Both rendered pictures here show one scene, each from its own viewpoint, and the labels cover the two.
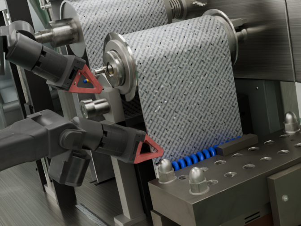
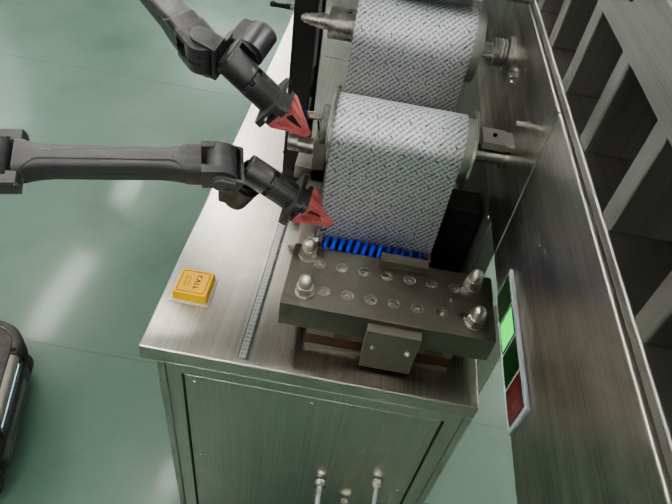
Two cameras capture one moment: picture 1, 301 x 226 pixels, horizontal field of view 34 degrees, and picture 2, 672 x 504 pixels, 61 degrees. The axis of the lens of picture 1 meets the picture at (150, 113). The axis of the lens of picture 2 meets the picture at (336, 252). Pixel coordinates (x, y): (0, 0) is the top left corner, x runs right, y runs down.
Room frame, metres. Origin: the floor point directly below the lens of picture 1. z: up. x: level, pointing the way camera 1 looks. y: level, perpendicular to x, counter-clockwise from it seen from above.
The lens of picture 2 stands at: (0.20, -0.42, 1.84)
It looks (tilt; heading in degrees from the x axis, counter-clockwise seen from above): 45 degrees down; 27
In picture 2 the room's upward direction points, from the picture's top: 10 degrees clockwise
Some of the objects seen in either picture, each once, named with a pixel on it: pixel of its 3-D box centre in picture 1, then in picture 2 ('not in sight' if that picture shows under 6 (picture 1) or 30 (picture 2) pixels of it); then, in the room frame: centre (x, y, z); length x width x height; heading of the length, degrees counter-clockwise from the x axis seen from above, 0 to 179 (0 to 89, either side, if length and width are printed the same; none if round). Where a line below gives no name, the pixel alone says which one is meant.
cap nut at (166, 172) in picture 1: (165, 169); (308, 247); (0.89, -0.01, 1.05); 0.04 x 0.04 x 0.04
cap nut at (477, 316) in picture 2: not in sight; (477, 315); (0.95, -0.35, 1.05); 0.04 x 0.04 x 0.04
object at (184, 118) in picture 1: (195, 121); (380, 217); (1.01, -0.09, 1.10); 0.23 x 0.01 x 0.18; 116
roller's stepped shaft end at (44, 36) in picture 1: (39, 37); (315, 19); (1.20, 0.23, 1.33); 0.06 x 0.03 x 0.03; 116
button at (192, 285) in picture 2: not in sight; (194, 285); (0.76, 0.18, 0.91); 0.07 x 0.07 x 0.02; 26
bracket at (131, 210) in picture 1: (115, 158); (306, 192); (1.02, 0.09, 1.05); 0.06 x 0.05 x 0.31; 116
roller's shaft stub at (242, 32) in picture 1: (230, 37); (488, 153); (1.14, -0.22, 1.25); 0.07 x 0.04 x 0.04; 116
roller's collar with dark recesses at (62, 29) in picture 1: (62, 32); (344, 24); (1.22, 0.18, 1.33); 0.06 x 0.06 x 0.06; 26
